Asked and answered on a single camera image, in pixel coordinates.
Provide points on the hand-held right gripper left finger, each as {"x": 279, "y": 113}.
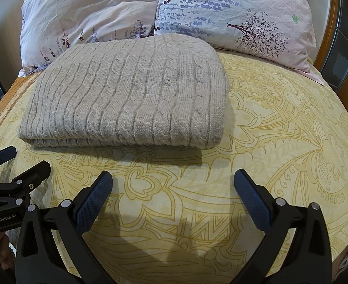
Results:
{"x": 89, "y": 204}

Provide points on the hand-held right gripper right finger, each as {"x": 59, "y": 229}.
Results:
{"x": 255, "y": 204}

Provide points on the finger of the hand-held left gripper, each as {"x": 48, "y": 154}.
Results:
{"x": 0, "y": 155}
{"x": 33, "y": 174}

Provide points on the person's left hand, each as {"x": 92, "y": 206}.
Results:
{"x": 3, "y": 251}

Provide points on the yellow patterned bed sheet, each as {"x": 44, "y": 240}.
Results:
{"x": 221, "y": 168}

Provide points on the orange patterned bed cover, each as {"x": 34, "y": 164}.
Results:
{"x": 17, "y": 88}

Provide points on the pink floral pillow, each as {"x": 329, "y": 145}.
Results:
{"x": 88, "y": 14}

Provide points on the wooden bed headboard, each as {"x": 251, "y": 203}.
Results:
{"x": 325, "y": 41}

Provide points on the lavender tree print pillow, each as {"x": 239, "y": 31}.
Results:
{"x": 236, "y": 14}

